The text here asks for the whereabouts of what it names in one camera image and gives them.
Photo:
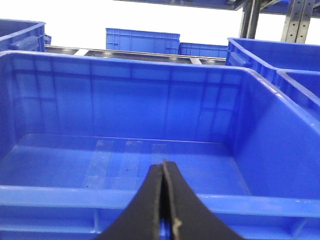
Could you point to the blue bin near right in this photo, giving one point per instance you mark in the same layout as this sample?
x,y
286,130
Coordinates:
x,y
303,87

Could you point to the distant tall blue crate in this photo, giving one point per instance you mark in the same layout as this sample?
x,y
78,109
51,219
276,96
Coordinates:
x,y
142,41

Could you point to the distant low blue crate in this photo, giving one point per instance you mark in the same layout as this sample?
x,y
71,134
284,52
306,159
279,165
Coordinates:
x,y
202,50

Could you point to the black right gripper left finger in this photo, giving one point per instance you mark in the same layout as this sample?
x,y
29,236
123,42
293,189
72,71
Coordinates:
x,y
140,220

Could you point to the steel frame rail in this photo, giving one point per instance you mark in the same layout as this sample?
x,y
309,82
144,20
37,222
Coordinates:
x,y
139,56

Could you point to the blue bin far right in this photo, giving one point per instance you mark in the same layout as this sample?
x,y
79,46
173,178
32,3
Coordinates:
x,y
266,57

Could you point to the blue plastic bin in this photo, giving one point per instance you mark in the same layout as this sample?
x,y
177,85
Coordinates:
x,y
79,134
23,35

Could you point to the blue plastic bin left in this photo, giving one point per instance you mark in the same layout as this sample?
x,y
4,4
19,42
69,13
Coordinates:
x,y
23,35

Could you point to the blue plastic bin right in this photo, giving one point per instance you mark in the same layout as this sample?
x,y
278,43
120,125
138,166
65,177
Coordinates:
x,y
79,134

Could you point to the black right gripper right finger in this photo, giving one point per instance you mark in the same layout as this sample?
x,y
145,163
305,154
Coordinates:
x,y
185,215

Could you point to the grey perforated rack post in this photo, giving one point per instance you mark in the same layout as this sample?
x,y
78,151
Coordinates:
x,y
297,21

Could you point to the dark metal rack post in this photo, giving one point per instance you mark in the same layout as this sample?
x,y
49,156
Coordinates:
x,y
250,17

